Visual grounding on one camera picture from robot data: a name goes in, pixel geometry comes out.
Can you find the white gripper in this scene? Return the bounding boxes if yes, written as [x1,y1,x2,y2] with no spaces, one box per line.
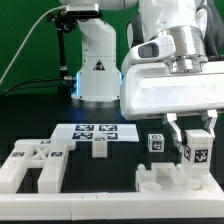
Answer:
[120,61,224,149]

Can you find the white chair seat plate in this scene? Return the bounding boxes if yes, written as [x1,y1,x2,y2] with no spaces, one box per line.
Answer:
[135,163,203,193]

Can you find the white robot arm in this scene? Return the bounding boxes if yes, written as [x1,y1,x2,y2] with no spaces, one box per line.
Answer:
[60,0,224,145]

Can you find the white base tag plate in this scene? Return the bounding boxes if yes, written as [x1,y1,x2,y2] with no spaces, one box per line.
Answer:
[51,124,139,142]

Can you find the white U-shaped obstacle frame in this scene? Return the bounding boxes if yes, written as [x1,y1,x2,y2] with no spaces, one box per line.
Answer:
[0,174,224,221]

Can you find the black cables on table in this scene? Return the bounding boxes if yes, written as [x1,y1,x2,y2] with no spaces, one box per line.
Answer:
[0,78,76,100]

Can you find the white chair back frame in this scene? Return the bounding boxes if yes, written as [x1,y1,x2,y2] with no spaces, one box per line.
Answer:
[0,139,76,195]

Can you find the grey camera on stand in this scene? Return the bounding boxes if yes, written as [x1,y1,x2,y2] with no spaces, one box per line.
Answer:
[65,3,102,18]

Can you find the black camera stand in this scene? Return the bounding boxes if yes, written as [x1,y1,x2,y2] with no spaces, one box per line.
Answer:
[46,10,78,96]

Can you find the white camera cable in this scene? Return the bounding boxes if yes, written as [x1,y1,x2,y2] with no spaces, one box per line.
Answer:
[0,6,67,87]

